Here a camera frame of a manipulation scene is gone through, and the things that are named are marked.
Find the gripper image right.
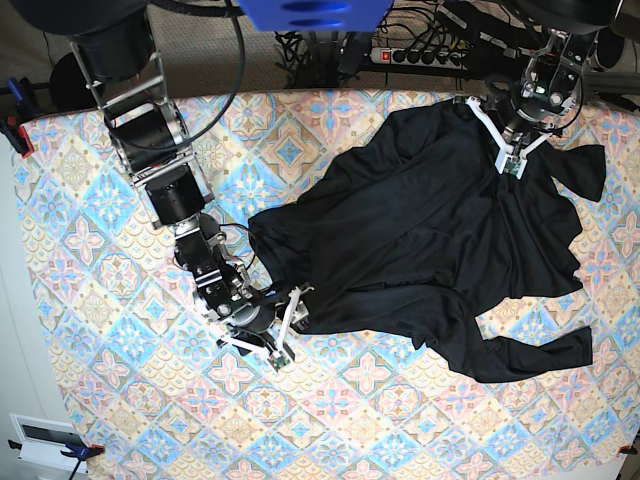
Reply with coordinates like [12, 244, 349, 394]
[484, 74, 555, 144]

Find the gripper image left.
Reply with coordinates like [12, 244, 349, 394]
[219, 284, 311, 356]

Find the black t-shirt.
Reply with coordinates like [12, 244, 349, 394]
[248, 101, 606, 383]

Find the robot arm image left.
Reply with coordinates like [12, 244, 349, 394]
[70, 32, 310, 369]

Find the white power strip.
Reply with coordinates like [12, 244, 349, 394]
[369, 47, 466, 70]

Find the white round device upper right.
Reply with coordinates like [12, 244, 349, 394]
[595, 28, 625, 70]

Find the patterned tablecloth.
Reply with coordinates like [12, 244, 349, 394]
[11, 105, 639, 479]

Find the blue clamp lower left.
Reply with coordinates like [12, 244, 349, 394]
[7, 440, 104, 479]

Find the black round speaker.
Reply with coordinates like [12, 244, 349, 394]
[49, 53, 96, 112]

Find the red black clamp upper left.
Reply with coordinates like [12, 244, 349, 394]
[1, 77, 34, 158]

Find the orange clamp lower right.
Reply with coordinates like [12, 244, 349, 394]
[618, 445, 639, 456]

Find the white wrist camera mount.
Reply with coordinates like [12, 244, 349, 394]
[215, 283, 314, 374]
[453, 95, 551, 180]

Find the white wall vent box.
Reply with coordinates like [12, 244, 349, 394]
[9, 413, 83, 473]

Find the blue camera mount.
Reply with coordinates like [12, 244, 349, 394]
[237, 0, 392, 32]

